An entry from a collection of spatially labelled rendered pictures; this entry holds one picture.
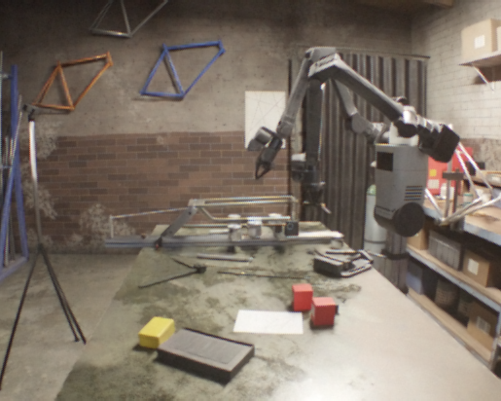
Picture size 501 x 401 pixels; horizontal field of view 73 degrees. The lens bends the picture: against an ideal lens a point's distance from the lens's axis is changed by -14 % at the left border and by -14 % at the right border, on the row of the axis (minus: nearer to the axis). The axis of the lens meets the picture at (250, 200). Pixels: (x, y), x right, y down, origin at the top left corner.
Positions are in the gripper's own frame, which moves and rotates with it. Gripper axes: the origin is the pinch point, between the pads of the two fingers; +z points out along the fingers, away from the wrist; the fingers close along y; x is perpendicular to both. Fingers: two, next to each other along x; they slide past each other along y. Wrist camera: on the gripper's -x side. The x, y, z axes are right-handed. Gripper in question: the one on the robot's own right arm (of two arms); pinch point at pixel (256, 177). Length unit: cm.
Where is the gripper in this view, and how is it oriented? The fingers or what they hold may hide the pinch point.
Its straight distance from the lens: 173.3
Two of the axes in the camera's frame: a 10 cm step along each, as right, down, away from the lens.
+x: 8.5, 4.6, 2.6
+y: 2.0, 1.6, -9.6
